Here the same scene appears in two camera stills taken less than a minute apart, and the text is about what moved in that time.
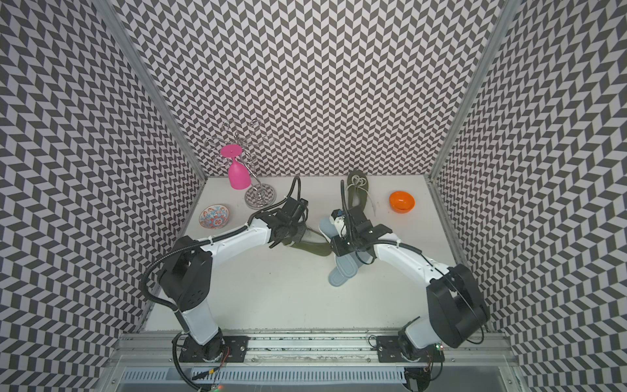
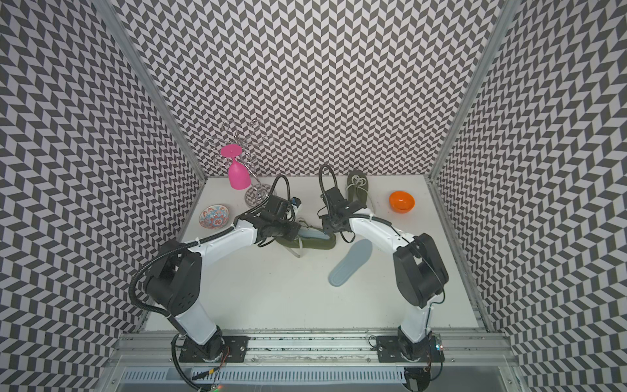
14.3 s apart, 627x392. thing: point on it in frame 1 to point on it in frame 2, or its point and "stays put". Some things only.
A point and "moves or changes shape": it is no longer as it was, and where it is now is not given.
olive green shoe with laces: x=309 y=247 moves or changes shape
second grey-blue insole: x=335 y=278 stays put
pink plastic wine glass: x=239 y=174 stays put
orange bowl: x=402 y=202 stays put
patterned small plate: x=214 y=216 stays put
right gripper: x=339 y=249 to x=327 y=225
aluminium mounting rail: x=157 y=348 stays put
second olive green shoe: x=357 y=189 stays put
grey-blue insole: x=346 y=265 to x=309 y=232
